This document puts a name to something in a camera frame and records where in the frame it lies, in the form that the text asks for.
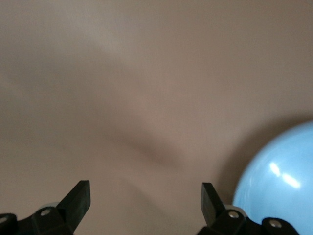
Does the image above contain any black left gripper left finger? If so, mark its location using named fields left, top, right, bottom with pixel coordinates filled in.
left=31, top=180, right=91, bottom=235

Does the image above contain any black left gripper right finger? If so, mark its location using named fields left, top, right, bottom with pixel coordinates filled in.
left=200, top=182, right=250, bottom=235

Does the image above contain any blue plate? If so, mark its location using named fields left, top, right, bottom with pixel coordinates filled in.
left=232, top=121, right=313, bottom=235

